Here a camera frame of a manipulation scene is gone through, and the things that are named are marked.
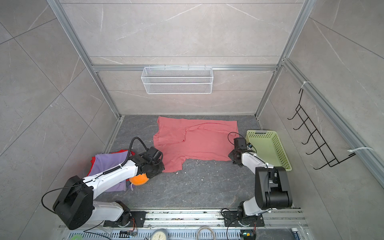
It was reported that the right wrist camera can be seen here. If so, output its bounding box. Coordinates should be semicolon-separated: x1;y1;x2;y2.
234;138;248;151

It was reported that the green plastic basket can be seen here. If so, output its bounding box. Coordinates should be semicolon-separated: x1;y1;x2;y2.
246;130;292;172

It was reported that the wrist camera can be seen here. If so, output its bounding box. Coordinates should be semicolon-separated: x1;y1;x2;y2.
143;147;163;166
234;138;248;151

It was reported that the round pressure gauge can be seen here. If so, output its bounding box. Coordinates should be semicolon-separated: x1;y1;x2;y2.
150;229;169;240

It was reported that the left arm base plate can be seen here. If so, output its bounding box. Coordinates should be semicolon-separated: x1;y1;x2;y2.
103;211;147;228

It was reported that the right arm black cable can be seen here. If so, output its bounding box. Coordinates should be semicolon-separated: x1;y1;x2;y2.
227;131;257;154

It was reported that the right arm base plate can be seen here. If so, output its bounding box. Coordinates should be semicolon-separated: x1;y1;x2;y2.
221;209;265;228

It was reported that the pink t shirt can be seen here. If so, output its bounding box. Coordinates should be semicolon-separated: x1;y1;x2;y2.
153;117;238;173

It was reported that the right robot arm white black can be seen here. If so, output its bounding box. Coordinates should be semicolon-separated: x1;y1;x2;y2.
229;150;293;224

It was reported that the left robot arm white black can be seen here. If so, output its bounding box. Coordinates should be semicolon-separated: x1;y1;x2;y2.
53;152;164;230

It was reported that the orange plush fish toy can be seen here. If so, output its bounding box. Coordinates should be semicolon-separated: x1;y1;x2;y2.
129;173;149;186

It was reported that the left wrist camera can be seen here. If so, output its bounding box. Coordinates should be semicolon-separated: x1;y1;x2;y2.
143;147;163;166

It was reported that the white cable loop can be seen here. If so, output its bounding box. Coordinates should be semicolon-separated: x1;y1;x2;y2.
195;225;217;240

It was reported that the white wire mesh shelf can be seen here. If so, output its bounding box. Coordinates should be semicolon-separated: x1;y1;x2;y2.
141;67;214;95

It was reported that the black wire hook rack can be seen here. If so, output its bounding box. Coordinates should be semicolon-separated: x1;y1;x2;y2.
287;89;356;170

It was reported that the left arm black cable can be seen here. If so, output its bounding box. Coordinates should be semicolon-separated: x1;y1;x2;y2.
119;136;149;169

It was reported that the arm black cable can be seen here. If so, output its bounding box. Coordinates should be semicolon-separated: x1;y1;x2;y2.
227;131;257;154
119;136;149;169

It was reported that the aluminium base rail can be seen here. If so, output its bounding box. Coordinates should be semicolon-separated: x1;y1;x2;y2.
55;209;313;240

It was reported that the purple folded t shirt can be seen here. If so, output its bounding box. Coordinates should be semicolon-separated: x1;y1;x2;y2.
87;150;128;192

